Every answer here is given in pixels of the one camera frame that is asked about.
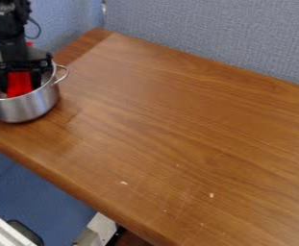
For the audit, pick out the white table leg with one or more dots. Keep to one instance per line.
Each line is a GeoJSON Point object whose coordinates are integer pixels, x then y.
{"type": "Point", "coordinates": [98, 233]}

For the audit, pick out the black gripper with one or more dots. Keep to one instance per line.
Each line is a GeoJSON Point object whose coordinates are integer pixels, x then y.
{"type": "Point", "coordinates": [22, 57]}

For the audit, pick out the red plastic block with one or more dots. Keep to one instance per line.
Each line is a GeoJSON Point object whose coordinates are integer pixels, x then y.
{"type": "Point", "coordinates": [19, 83]}

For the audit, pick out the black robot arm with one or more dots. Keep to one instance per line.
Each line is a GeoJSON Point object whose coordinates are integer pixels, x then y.
{"type": "Point", "coordinates": [15, 16]}

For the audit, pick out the white appliance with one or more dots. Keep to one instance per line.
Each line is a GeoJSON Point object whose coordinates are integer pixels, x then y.
{"type": "Point", "coordinates": [11, 237]}

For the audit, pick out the metal pot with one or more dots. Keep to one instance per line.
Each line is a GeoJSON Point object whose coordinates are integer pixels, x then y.
{"type": "Point", "coordinates": [35, 103]}

